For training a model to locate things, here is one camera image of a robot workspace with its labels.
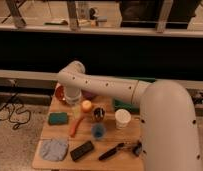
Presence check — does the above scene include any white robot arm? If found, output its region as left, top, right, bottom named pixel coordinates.
left=57, top=61, right=202, bottom=171

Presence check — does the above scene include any green plastic tray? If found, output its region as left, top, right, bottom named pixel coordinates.
left=112, top=77, right=156, bottom=113

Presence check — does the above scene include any purple bowl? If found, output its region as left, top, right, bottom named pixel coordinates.
left=82, top=91, right=97, bottom=100

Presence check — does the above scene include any orange carrot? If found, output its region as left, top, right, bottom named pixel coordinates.
left=69, top=116, right=84, bottom=137

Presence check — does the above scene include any green sponge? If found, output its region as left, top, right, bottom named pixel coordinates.
left=48, top=112, right=68, bottom=125

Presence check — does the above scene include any red bowl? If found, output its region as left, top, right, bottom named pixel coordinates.
left=55, top=85, right=65, bottom=102

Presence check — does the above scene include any blue cup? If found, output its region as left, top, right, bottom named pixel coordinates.
left=91, top=123, right=106, bottom=140

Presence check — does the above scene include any wooden board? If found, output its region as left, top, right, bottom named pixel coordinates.
left=31, top=81, right=146, bottom=171

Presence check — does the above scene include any black rectangular block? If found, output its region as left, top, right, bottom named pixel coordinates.
left=70, top=141, right=94, bottom=161

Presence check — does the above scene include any white cup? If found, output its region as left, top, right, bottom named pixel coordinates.
left=115, top=109, right=131, bottom=129

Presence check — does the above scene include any light blue cloth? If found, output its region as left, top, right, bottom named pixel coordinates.
left=39, top=139, right=69, bottom=162

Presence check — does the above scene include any small dark clip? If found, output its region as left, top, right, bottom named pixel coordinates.
left=132, top=141, right=142, bottom=157

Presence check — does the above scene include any black handled peeler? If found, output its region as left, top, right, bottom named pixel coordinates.
left=98, top=143, right=131, bottom=161

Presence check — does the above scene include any black floor cable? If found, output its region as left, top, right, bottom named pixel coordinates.
left=0, top=81, right=32, bottom=131

